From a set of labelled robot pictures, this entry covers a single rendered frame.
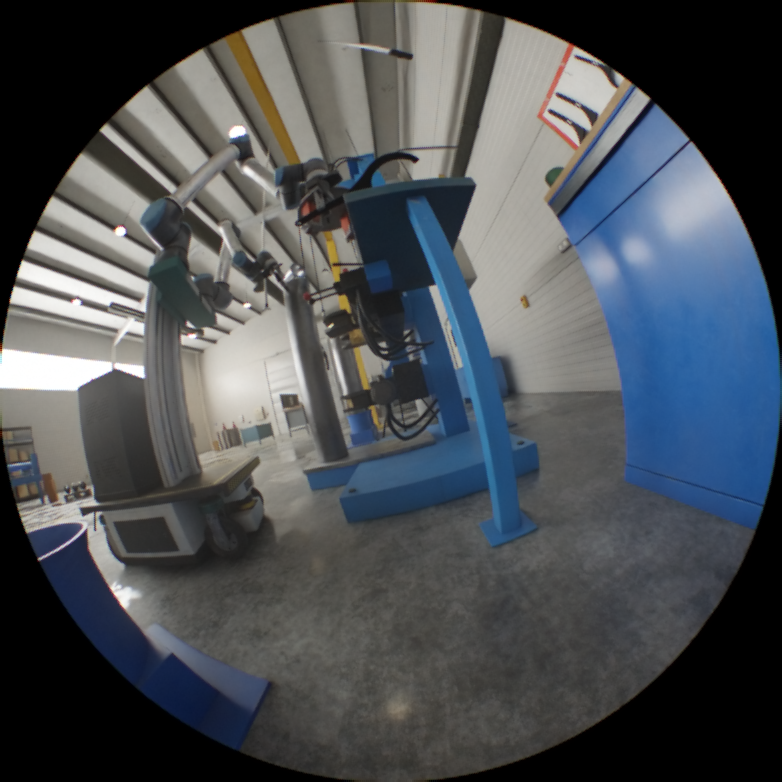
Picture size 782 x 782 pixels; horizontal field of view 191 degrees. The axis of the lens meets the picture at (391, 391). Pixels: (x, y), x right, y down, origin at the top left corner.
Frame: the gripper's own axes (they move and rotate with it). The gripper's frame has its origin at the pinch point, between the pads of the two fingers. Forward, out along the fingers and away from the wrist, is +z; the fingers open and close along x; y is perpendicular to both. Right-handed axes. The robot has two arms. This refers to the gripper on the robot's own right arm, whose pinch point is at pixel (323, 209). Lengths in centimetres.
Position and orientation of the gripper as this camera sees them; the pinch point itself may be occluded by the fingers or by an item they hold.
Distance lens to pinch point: 89.9
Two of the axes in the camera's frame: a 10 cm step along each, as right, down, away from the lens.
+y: -9.3, 2.5, 2.8
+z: 2.6, 9.7, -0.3
